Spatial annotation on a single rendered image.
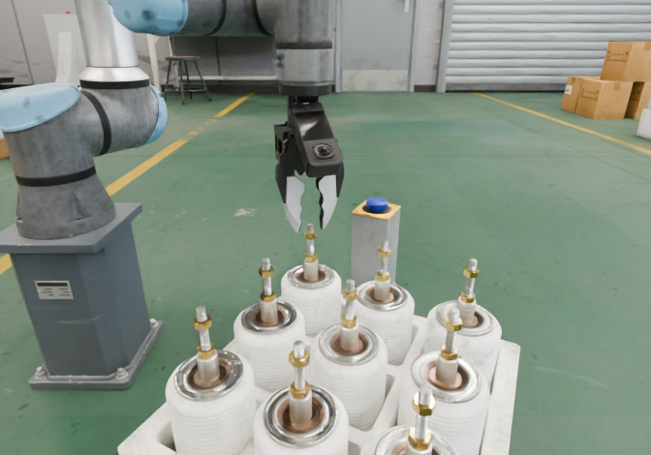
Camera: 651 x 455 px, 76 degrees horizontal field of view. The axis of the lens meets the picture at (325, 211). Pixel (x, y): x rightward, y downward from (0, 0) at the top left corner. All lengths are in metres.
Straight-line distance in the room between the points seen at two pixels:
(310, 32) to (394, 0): 5.06
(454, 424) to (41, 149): 0.68
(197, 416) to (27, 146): 0.49
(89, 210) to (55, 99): 0.18
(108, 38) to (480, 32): 5.22
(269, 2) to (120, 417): 0.70
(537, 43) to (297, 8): 5.56
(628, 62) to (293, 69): 3.80
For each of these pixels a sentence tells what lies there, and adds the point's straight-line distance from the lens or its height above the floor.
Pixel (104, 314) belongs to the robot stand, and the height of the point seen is 0.15.
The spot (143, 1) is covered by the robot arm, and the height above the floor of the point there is 0.63.
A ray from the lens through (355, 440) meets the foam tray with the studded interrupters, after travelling 0.54.
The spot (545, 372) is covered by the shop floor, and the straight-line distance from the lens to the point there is 0.97.
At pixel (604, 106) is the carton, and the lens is 4.19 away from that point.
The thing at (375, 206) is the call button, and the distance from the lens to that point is 0.74.
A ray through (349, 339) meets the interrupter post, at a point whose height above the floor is 0.27.
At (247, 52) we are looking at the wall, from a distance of 5.62.
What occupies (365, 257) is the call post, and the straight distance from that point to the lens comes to 0.77.
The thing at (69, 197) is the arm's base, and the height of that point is 0.36.
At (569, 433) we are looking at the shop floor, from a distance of 0.87.
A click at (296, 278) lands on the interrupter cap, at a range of 0.66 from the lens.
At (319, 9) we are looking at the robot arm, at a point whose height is 0.63.
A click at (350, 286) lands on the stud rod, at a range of 0.49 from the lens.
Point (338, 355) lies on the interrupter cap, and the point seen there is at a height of 0.25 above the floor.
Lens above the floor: 0.60
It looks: 22 degrees down
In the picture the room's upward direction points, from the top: straight up
